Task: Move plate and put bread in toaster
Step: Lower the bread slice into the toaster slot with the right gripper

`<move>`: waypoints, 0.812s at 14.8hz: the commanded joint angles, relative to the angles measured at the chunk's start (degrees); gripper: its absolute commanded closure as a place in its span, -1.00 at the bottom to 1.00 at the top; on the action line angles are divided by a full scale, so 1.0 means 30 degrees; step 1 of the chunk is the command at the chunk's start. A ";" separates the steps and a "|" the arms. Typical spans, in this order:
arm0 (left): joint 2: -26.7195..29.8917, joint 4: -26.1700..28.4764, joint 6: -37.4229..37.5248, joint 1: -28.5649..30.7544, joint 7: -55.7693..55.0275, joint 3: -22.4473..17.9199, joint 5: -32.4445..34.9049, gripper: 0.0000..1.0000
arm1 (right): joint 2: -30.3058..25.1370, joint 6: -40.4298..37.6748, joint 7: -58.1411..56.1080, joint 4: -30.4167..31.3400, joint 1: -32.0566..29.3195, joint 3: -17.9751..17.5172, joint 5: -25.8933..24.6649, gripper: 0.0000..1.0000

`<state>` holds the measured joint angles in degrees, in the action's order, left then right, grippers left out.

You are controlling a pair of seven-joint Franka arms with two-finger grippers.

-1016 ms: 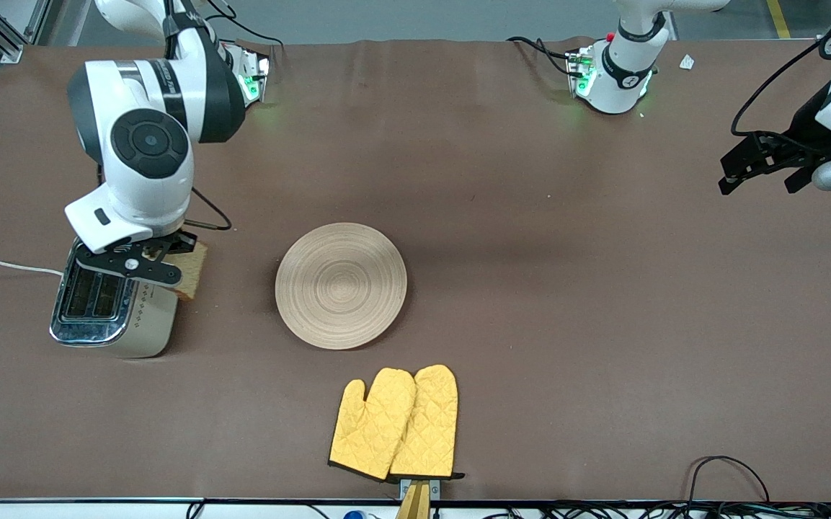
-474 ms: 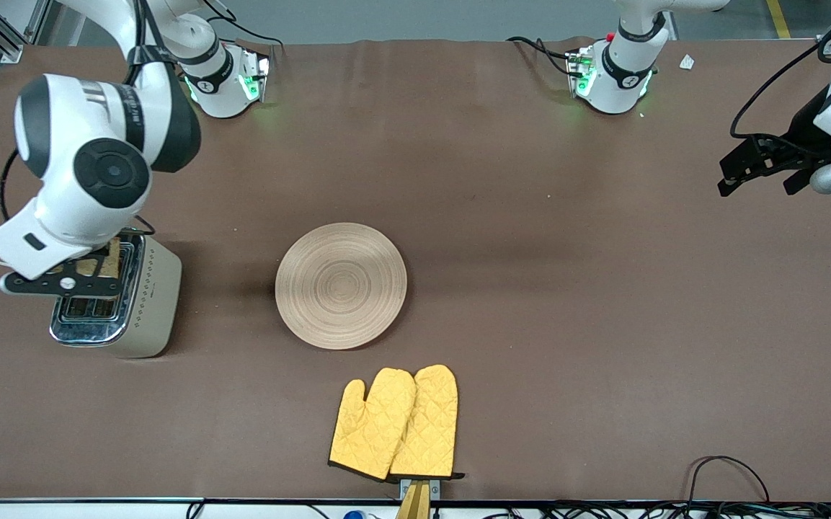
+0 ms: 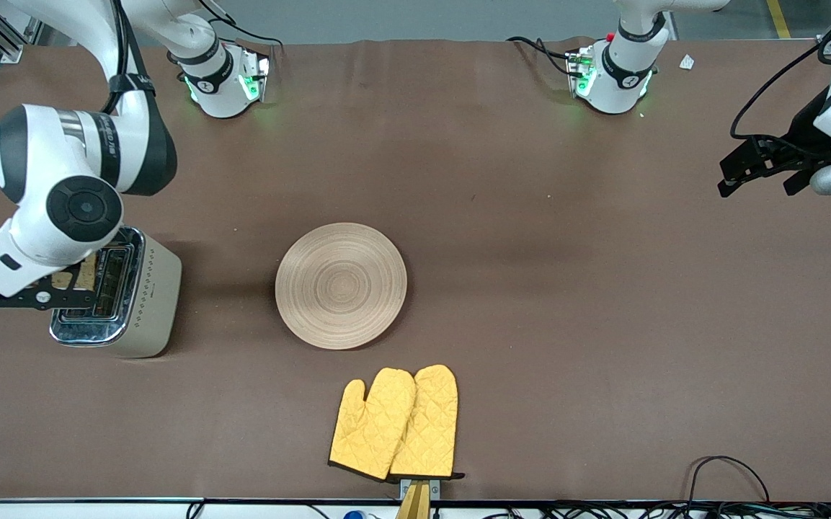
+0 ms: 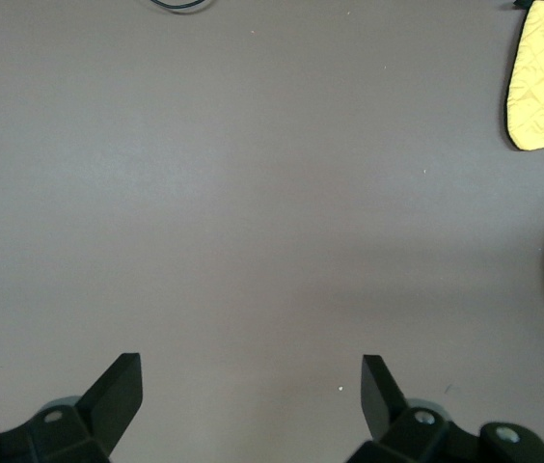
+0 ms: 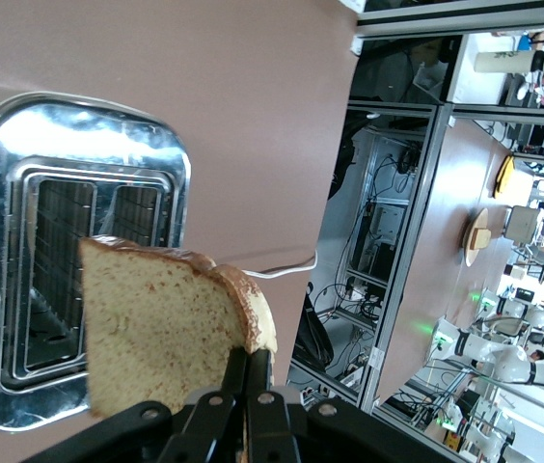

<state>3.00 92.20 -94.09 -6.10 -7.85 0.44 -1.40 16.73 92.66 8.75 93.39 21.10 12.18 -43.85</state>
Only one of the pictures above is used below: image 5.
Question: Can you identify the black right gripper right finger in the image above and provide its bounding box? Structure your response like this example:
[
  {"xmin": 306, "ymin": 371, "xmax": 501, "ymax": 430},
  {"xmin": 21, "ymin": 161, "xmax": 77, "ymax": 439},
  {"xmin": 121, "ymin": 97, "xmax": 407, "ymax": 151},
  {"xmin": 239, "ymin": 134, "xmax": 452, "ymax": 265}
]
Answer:
[{"xmin": 244, "ymin": 348, "xmax": 303, "ymax": 463}]

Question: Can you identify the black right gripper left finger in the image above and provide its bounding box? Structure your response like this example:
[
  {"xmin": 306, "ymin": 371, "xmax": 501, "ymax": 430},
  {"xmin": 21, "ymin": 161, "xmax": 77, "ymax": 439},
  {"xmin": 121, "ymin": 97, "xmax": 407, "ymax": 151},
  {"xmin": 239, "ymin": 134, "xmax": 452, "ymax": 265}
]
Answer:
[{"xmin": 154, "ymin": 346, "xmax": 250, "ymax": 463}]

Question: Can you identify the brown bread slice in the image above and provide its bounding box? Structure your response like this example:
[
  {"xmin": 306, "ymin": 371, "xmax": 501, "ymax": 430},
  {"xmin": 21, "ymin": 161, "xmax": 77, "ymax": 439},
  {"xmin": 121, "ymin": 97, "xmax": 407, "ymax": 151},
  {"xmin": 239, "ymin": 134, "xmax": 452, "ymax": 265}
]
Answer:
[{"xmin": 77, "ymin": 233, "xmax": 280, "ymax": 420}]

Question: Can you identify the background wooden plate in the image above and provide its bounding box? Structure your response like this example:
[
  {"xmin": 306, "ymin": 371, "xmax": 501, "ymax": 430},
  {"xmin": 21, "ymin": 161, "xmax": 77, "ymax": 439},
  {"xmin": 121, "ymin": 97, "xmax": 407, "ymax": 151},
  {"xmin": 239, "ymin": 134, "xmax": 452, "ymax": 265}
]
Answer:
[{"xmin": 461, "ymin": 206, "xmax": 492, "ymax": 268}]

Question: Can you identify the beige chrome two-slot toaster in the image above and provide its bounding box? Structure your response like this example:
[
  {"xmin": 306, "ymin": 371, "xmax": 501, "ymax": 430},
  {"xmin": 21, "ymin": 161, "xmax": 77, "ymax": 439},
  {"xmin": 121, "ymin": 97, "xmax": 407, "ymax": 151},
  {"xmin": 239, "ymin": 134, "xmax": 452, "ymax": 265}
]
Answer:
[{"xmin": 0, "ymin": 85, "xmax": 193, "ymax": 433}]

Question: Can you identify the background beige toaster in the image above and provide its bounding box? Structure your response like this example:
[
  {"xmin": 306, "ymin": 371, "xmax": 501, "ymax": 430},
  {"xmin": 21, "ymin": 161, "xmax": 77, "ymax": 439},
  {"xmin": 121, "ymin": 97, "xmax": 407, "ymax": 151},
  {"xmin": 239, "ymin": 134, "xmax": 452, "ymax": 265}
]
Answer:
[{"xmin": 502, "ymin": 204, "xmax": 544, "ymax": 240}]

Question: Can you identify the black bag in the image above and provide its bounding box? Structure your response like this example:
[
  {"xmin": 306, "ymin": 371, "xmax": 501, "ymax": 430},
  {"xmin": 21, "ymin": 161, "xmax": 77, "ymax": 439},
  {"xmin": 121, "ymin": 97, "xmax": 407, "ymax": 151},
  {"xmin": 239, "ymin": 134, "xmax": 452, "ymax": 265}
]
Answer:
[{"xmin": 294, "ymin": 287, "xmax": 335, "ymax": 376}]

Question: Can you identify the neighbouring brown table cover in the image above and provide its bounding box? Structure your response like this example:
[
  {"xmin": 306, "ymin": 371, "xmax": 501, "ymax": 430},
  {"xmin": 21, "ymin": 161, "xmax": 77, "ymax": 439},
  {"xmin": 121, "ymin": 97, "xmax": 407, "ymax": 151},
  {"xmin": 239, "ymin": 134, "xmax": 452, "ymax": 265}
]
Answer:
[{"xmin": 381, "ymin": 114, "xmax": 515, "ymax": 402}]

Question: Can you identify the background yellow oven mitt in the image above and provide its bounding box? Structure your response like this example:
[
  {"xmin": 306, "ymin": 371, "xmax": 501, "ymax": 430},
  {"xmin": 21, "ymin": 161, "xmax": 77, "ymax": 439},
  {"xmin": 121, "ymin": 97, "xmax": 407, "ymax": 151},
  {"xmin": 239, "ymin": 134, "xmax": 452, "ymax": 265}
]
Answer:
[{"xmin": 492, "ymin": 153, "xmax": 518, "ymax": 199}]

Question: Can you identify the white toaster power cord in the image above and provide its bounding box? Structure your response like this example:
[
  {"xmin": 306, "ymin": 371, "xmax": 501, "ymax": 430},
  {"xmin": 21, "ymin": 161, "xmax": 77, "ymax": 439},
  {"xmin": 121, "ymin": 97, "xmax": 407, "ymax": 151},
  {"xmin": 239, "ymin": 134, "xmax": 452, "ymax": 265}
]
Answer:
[{"xmin": 244, "ymin": 250, "xmax": 320, "ymax": 282}]

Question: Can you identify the aluminium table frame structure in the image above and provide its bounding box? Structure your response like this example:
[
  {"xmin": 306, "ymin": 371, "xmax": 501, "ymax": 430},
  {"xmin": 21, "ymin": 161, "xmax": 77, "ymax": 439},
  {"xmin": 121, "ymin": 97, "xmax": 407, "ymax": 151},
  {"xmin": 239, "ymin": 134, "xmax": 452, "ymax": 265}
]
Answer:
[{"xmin": 285, "ymin": 98, "xmax": 454, "ymax": 414}]

